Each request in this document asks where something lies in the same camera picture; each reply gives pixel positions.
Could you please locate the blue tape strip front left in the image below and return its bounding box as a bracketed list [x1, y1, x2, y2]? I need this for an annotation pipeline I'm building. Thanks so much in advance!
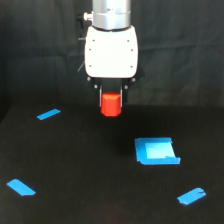
[7, 179, 35, 196]

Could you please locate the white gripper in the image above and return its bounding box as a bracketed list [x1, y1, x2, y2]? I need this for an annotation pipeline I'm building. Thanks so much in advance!
[81, 25, 139, 107]

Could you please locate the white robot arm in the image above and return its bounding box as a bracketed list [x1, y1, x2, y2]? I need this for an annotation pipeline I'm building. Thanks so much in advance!
[77, 0, 138, 108]

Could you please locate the red hexagonal block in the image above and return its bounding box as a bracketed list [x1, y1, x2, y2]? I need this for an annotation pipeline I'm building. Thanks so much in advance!
[101, 93, 121, 117]

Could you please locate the blue tape strip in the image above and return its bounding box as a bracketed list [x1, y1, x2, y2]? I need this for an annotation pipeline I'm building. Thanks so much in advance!
[177, 187, 206, 205]
[37, 109, 61, 120]
[7, 179, 35, 196]

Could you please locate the blue tape strip back left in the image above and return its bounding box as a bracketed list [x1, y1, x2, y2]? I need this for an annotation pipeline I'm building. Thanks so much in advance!
[37, 109, 61, 120]

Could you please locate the blue tape strip front right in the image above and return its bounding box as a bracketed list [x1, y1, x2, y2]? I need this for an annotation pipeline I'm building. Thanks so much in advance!
[177, 187, 206, 205]

